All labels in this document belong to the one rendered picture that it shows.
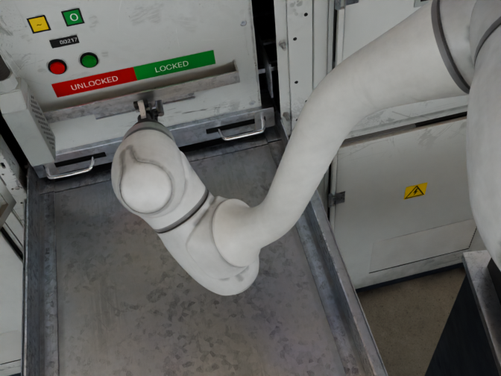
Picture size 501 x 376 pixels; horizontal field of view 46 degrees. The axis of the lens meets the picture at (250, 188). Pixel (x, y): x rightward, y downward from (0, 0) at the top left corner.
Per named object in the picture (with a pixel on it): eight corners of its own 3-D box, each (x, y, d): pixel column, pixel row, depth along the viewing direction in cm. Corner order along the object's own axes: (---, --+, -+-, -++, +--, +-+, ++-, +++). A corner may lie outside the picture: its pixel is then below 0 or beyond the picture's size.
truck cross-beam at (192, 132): (275, 125, 134) (273, 107, 130) (39, 178, 130) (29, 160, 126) (270, 111, 137) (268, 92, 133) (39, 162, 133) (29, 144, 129)
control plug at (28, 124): (57, 162, 114) (21, 95, 100) (31, 168, 114) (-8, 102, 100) (56, 134, 119) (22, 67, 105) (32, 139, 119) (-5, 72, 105)
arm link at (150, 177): (99, 151, 90) (151, 213, 95) (89, 186, 76) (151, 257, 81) (156, 110, 89) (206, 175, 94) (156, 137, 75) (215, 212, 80)
